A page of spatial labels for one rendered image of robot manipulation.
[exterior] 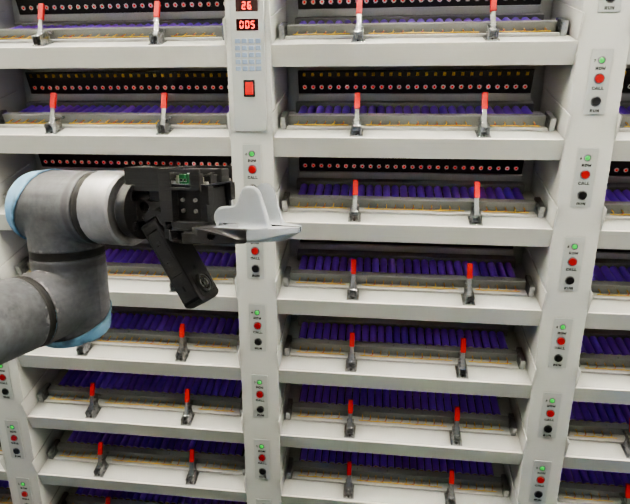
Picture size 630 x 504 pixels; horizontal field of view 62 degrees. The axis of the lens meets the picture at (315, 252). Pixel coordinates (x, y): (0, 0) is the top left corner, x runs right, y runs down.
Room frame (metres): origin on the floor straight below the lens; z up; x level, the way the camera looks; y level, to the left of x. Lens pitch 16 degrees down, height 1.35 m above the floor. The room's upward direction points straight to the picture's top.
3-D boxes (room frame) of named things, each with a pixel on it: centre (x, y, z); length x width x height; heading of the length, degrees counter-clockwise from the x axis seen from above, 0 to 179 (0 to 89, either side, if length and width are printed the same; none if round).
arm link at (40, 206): (0.65, 0.32, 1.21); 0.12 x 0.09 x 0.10; 69
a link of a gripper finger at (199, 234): (0.55, 0.11, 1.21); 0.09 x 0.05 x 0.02; 69
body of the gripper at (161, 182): (0.59, 0.16, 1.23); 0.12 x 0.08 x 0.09; 69
